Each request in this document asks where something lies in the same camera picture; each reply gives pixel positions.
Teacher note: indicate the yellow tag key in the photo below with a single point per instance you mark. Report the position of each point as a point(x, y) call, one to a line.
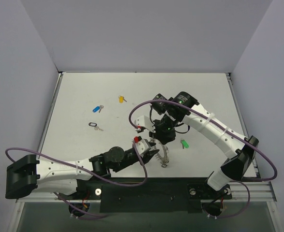
point(122, 99)

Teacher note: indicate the blue tag key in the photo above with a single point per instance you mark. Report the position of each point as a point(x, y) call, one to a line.
point(98, 109)

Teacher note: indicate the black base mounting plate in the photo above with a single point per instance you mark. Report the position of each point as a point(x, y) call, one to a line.
point(157, 195)

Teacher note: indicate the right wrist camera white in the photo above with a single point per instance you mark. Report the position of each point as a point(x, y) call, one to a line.
point(144, 123)

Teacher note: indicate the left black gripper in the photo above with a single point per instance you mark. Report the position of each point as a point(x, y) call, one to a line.
point(140, 156)

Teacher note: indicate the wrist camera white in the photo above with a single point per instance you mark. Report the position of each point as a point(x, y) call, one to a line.
point(144, 123)
point(141, 146)

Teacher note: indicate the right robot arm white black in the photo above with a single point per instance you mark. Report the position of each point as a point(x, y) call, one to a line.
point(185, 109)

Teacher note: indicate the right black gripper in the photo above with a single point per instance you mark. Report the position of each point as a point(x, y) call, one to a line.
point(163, 137)

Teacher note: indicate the metal disc with keyrings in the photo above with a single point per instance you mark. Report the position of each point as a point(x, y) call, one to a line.
point(162, 155)

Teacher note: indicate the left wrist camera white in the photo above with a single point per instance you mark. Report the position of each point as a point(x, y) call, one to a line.
point(141, 146)

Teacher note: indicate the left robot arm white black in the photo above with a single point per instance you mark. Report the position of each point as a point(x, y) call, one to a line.
point(36, 172)

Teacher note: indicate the green tag key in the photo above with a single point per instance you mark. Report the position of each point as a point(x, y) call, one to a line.
point(184, 144)

